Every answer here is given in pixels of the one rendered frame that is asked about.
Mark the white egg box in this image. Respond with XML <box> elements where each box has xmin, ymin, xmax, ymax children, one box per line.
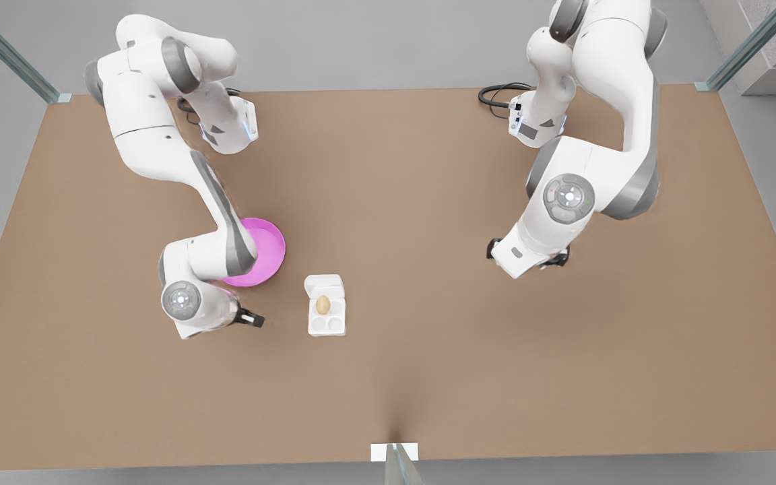
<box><xmin>304</xmin><ymin>273</ymin><xmax>348</xmax><ymax>337</ymax></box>

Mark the pink round plate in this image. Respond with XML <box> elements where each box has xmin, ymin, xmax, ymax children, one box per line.
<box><xmin>221</xmin><ymin>218</ymin><xmax>287</xmax><ymax>288</ymax></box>

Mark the black cable loop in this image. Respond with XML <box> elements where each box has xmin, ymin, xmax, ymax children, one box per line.
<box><xmin>176</xmin><ymin>88</ymin><xmax>243</xmax><ymax>127</ymax></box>
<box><xmin>478</xmin><ymin>82</ymin><xmax>534</xmax><ymax>120</ymax></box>

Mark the silver frame post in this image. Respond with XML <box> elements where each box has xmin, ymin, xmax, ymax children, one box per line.
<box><xmin>694</xmin><ymin>0</ymin><xmax>776</xmax><ymax>93</ymax></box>
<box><xmin>0</xmin><ymin>0</ymin><xmax>73</xmax><ymax>104</ymax></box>
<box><xmin>370</xmin><ymin>442</ymin><xmax>426</xmax><ymax>485</ymax></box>

